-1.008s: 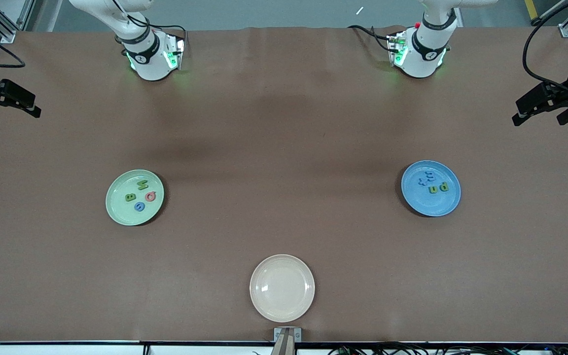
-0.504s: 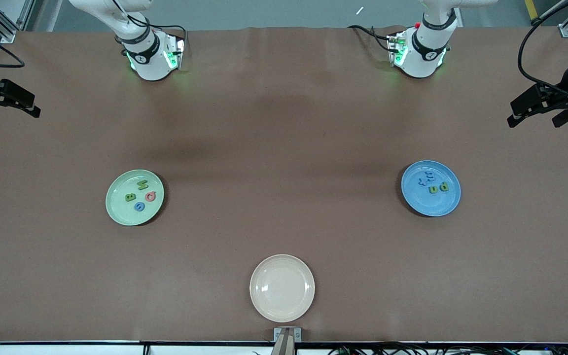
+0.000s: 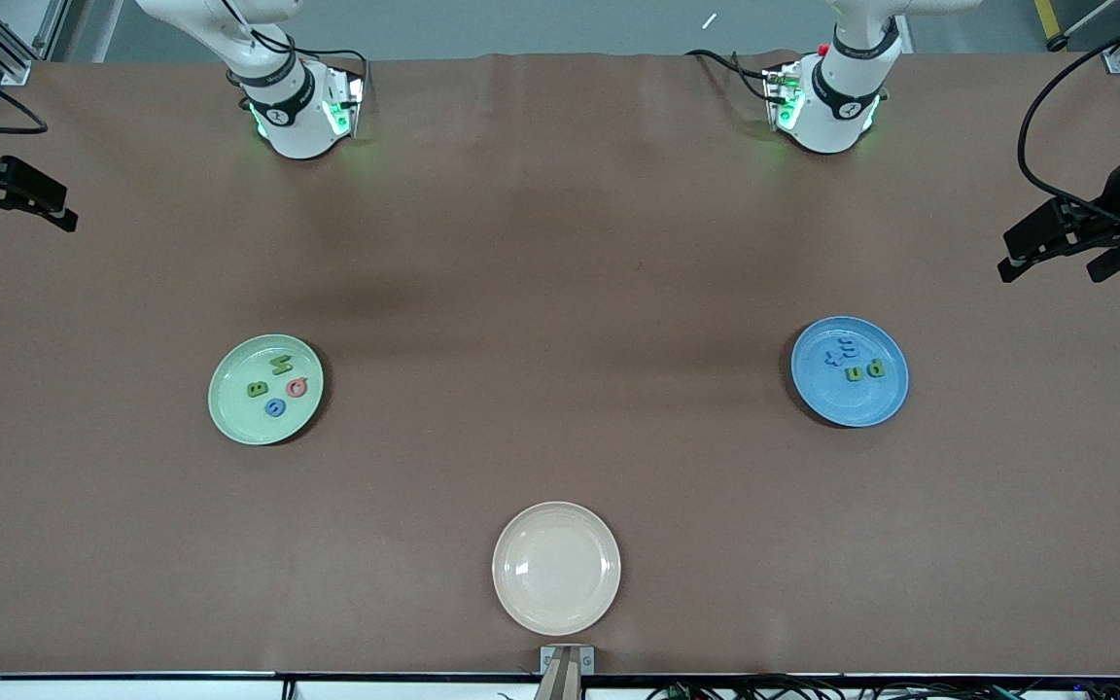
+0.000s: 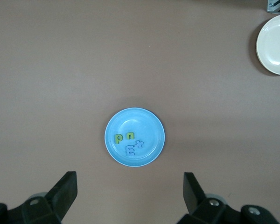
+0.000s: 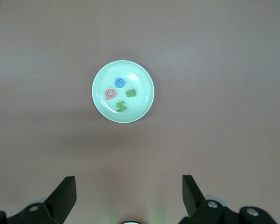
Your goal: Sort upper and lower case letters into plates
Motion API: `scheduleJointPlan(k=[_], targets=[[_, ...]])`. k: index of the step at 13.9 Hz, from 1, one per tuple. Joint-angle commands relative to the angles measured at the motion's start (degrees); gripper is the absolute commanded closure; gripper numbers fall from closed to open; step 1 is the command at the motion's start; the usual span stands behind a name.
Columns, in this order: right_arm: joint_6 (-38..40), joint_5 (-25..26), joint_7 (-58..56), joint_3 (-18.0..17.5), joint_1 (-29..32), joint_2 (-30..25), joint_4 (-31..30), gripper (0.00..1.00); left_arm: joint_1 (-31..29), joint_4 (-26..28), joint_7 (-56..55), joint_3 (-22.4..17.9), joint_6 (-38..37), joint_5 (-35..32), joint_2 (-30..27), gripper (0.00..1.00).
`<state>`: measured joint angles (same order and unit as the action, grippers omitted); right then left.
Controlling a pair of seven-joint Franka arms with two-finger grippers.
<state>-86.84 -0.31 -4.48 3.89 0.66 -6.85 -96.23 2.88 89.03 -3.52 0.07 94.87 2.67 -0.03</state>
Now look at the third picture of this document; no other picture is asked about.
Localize light green plate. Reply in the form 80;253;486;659
208;334;325;446

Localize black arm base cable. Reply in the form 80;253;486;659
684;49;777;104
225;24;371;113

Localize black right arm base cable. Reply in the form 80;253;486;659
225;24;371;113

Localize blue plate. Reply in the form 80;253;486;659
791;316;910;428

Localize tangled black floor cables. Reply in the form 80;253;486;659
646;674;1120;700

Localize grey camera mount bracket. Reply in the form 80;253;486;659
540;646;596;700

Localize brown table mat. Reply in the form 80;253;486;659
0;51;1120;679

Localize black left arm base cable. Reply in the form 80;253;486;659
684;49;777;104

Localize cream plate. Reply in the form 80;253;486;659
492;502;621;637

